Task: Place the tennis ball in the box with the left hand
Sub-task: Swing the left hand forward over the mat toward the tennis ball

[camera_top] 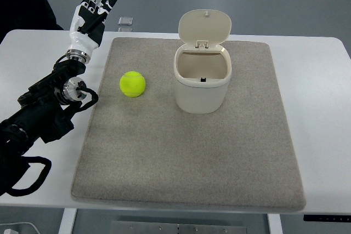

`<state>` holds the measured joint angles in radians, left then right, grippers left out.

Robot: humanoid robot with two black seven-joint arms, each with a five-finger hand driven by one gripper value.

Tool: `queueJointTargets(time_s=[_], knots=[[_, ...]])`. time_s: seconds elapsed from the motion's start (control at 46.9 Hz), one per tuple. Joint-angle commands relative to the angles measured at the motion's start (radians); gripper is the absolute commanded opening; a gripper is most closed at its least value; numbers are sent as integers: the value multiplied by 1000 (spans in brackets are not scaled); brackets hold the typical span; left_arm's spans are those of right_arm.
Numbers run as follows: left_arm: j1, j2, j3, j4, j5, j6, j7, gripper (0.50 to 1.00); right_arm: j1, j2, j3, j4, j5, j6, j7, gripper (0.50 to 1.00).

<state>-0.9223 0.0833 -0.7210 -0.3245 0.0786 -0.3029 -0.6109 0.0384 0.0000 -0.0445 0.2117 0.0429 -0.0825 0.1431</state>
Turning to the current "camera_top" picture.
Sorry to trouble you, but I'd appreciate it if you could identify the black table control panel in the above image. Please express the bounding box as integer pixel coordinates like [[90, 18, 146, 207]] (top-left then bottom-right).
[[303, 214, 351, 223]]

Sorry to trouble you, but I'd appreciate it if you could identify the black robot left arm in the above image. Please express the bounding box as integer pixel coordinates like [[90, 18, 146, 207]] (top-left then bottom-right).
[[1, 49, 98, 197]]

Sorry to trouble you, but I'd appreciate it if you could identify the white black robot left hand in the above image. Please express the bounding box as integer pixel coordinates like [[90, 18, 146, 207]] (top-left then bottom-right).
[[68, 0, 117, 56]]

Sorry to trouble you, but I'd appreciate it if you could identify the upper silver floor plate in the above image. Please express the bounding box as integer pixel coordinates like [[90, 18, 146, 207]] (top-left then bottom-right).
[[118, 16, 133, 26]]

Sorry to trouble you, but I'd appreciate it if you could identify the white right table leg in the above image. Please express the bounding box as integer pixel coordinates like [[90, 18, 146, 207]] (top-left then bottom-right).
[[267, 214, 283, 234]]

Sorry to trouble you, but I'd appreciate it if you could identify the yellow-green tennis ball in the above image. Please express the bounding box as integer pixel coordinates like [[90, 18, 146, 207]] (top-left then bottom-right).
[[120, 71, 146, 98]]

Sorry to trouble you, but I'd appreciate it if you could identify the silver floor plate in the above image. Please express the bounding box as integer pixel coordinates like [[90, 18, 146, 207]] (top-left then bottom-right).
[[118, 16, 133, 26], [118, 27, 133, 32]]

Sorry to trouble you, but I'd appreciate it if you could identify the white object bottom left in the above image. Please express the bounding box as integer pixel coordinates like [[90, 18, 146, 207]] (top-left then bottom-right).
[[1, 221, 41, 234]]

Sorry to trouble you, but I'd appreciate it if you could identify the cream lidded bin box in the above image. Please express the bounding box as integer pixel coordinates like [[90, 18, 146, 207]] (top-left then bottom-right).
[[173, 9, 233, 114]]

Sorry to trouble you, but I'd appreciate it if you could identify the white left table leg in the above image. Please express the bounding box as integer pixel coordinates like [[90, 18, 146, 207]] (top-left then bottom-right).
[[58, 208, 77, 234]]

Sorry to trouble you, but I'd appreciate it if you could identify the lower silver floor plate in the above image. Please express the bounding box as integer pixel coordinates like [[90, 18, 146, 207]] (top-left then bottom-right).
[[118, 27, 133, 32]]

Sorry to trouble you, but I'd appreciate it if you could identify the white table leg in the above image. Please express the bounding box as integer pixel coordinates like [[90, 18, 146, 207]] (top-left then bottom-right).
[[267, 214, 283, 234], [58, 208, 77, 234]]

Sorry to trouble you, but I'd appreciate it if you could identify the grey metal floor plate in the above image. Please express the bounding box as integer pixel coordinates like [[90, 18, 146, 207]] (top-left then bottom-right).
[[109, 221, 247, 234]]

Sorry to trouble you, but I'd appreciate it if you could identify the beige felt mat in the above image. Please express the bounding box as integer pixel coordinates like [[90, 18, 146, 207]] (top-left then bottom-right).
[[71, 37, 306, 212]]

